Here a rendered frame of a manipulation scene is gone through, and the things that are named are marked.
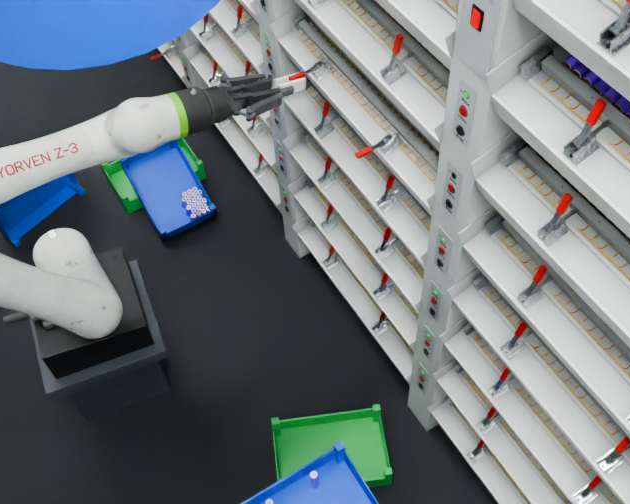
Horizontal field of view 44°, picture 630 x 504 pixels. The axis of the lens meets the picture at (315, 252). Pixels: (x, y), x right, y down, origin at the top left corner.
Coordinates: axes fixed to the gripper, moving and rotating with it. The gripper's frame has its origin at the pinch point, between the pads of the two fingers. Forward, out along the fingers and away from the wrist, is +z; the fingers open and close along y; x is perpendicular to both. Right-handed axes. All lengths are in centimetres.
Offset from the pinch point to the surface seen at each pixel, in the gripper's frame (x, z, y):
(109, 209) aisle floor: -96, -22, -69
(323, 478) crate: -62, -19, 60
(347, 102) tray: 0.8, 7.9, 11.2
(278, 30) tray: 2.4, 5.9, -15.6
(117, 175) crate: -94, -14, -82
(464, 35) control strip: 43, -2, 47
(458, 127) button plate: 26, 0, 49
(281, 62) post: -7.1, 7.8, -16.0
